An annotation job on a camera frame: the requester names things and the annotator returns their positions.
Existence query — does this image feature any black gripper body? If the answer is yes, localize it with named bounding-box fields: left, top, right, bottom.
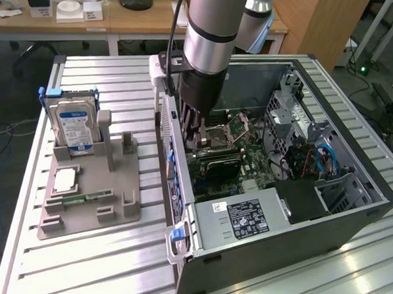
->
left=178, top=69, right=227, bottom=119

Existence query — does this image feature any graphics card with metal bracket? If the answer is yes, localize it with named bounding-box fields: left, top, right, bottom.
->
left=191, top=155, right=243, bottom=182

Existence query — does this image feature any CPU socket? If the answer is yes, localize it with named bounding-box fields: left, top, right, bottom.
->
left=204, top=124, right=234, bottom=153

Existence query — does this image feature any dark installed RAM stick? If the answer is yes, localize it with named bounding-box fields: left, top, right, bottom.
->
left=197, top=147, right=246, bottom=160

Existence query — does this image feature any metal socket cover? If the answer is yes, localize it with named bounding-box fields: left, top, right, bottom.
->
left=228, top=111, right=252, bottom=138

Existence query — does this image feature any green motherboard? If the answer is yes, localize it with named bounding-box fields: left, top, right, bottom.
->
left=183, top=109, right=283, bottom=205

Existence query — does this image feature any white paper stack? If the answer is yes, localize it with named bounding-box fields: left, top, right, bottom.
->
left=170, top=2, right=189, bottom=29

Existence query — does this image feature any perforated metal drive cage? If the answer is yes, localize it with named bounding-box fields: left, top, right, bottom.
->
left=263, top=67, right=322, bottom=160

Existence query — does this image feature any wooden desk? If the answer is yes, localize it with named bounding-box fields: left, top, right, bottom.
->
left=0, top=0, right=290, bottom=66

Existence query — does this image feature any grey power supply unit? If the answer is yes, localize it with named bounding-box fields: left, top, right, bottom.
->
left=190, top=182, right=296, bottom=255

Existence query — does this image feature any hard disk with blue label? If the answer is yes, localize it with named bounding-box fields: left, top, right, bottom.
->
left=45, top=98, right=99, bottom=158

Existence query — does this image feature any grey printed parts rack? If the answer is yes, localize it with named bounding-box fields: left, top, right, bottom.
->
left=36, top=106, right=147, bottom=247

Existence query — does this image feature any green RAM stick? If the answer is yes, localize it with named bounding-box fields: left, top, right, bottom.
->
left=46, top=187, right=113, bottom=211

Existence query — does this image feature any plain white labelled box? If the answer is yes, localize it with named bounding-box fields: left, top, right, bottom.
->
left=81, top=0, right=104, bottom=23

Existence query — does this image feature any wooden cabinet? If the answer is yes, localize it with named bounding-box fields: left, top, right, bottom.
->
left=269, top=0, right=372, bottom=73

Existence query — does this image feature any silver CPU chip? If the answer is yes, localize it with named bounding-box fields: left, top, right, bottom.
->
left=53, top=168, right=78, bottom=194

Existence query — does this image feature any blue plastic disk caddy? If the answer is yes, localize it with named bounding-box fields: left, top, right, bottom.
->
left=34, top=84, right=102, bottom=139

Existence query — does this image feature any black open PC case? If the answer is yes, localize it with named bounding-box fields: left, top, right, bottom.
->
left=144, top=51, right=393, bottom=294

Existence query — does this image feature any white box with round dish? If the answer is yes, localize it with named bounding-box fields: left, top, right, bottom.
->
left=55, top=0, right=86, bottom=25

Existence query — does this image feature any grey metal disk bay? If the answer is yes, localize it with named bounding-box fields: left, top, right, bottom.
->
left=313, top=165, right=379, bottom=219

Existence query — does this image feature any black chair base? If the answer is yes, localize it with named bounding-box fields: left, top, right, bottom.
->
left=8, top=36, right=91, bottom=82

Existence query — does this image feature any white box with black lid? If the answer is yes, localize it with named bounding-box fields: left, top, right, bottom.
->
left=25, top=0, right=54, bottom=19

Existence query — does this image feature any black floor stand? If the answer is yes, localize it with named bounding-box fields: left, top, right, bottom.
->
left=367, top=82, right=393, bottom=141

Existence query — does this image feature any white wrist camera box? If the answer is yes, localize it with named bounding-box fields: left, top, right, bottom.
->
left=147, top=49, right=196, bottom=89

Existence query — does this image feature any black camera cable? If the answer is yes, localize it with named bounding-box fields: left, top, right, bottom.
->
left=164, top=0, right=189, bottom=97

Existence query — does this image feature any red wire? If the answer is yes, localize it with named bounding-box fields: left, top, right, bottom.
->
left=303, top=146, right=317, bottom=178

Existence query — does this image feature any light blue data wire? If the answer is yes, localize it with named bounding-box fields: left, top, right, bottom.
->
left=314, top=142, right=342, bottom=178

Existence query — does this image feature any black floor cable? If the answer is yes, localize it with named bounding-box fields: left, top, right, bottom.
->
left=343, top=36, right=382, bottom=108

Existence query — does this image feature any white floor cable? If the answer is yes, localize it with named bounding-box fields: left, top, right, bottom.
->
left=0, top=116, right=37, bottom=139

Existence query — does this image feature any white table frame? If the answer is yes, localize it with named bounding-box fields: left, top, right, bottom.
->
left=351, top=0, right=393, bottom=89

